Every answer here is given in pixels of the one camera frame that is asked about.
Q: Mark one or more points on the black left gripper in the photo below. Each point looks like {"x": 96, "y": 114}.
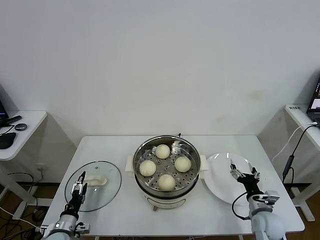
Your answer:
{"x": 77, "y": 201}

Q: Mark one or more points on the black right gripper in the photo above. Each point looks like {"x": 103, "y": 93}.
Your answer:
{"x": 250, "y": 183}

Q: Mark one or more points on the round glass pot lid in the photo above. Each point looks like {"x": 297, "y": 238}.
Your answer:
{"x": 105, "y": 192}

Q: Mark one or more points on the white steamed baozi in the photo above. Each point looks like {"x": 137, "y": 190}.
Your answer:
{"x": 182, "y": 163}
{"x": 167, "y": 182}
{"x": 162, "y": 151}
{"x": 147, "y": 167}

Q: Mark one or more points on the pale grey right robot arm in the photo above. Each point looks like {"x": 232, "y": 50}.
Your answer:
{"x": 267, "y": 222}

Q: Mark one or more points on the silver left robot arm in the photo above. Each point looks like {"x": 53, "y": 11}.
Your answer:
{"x": 62, "y": 226}

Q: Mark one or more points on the stainless steel steamer basket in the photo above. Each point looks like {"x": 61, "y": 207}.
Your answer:
{"x": 190, "y": 150}

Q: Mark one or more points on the round white plate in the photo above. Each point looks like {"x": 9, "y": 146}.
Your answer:
{"x": 220, "y": 175}

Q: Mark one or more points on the white printed desk label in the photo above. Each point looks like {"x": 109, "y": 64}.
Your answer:
{"x": 293, "y": 107}

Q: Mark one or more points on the cream electric cooker base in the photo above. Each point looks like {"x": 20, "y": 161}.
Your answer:
{"x": 166, "y": 201}

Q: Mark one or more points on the round dark grey disc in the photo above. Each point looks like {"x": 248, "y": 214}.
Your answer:
{"x": 20, "y": 127}

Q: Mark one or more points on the black computer mouse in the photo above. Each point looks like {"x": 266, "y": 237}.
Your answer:
{"x": 6, "y": 140}

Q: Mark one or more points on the black bar shaped device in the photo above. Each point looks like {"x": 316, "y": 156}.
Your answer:
{"x": 15, "y": 119}

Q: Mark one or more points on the black laptop with dark screen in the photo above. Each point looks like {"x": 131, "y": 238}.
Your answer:
{"x": 315, "y": 100}

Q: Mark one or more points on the black laptop with purple screen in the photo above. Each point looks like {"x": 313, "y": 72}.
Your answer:
{"x": 2, "y": 107}

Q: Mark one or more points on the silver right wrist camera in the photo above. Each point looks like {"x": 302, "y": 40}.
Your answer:
{"x": 271, "y": 196}

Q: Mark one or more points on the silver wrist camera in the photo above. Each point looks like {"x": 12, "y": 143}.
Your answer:
{"x": 271, "y": 196}
{"x": 83, "y": 227}

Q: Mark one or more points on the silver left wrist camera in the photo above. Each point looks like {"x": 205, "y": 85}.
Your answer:
{"x": 83, "y": 227}

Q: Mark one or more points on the white wall socket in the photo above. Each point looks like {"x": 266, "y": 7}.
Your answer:
{"x": 40, "y": 167}

